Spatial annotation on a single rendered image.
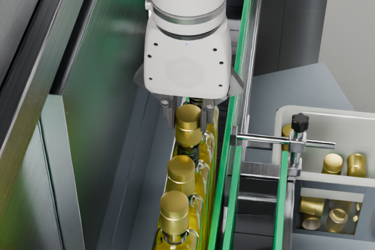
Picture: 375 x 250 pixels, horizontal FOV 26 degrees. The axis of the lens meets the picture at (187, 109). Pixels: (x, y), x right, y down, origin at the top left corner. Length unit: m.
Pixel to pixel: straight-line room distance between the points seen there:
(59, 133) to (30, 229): 0.11
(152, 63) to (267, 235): 0.45
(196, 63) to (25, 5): 0.21
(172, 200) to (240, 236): 0.34
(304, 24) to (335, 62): 0.97
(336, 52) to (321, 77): 1.24
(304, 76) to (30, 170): 1.20
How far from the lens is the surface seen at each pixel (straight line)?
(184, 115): 1.02
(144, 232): 1.67
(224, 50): 0.91
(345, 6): 3.47
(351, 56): 3.23
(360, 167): 1.51
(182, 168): 1.00
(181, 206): 0.96
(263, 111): 1.90
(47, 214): 0.99
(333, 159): 1.50
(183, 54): 0.92
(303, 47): 2.29
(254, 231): 1.30
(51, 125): 0.91
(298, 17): 2.22
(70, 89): 0.90
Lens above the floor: 2.09
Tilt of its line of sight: 45 degrees down
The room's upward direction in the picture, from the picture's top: straight up
